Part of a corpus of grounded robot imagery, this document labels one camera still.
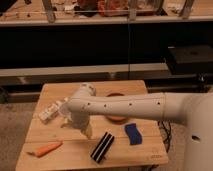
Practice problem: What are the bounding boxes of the long wooden shelf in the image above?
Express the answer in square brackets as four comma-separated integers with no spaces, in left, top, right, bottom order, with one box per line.
[0,0,213,27]

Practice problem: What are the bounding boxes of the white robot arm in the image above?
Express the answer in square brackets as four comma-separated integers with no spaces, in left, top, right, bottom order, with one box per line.
[67,83,213,171]

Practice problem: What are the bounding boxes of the black floor cables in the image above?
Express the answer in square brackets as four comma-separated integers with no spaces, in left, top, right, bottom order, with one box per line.
[157,120,173,153]

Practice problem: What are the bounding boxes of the white small box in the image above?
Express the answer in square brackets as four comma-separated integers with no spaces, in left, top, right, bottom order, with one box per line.
[38,98,67,124]

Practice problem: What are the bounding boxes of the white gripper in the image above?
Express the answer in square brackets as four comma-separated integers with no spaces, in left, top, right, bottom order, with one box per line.
[60,113,92,139]

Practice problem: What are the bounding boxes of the orange round plate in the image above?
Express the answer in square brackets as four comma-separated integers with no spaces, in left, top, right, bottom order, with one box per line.
[105,93,128,123]

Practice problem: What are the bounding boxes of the orange carrot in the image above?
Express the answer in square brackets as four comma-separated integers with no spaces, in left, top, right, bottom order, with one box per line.
[28,141,63,158]

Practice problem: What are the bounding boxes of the clear plastic cup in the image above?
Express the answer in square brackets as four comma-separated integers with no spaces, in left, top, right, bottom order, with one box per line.
[58,102,69,117]

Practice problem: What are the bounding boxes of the black white striped eraser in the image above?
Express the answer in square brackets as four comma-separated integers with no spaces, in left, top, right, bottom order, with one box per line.
[90,132,114,164]

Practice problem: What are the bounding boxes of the blue sponge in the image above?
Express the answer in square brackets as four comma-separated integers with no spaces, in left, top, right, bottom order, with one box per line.
[124,123,142,145]

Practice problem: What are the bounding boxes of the black box on shelf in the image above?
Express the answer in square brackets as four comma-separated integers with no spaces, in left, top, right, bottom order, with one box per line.
[164,45,213,75]

